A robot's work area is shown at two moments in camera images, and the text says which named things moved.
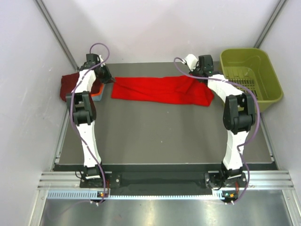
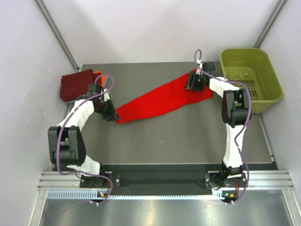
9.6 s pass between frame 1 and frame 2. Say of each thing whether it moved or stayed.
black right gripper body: moved
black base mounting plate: stayed
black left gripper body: moved
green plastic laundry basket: stayed
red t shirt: moved
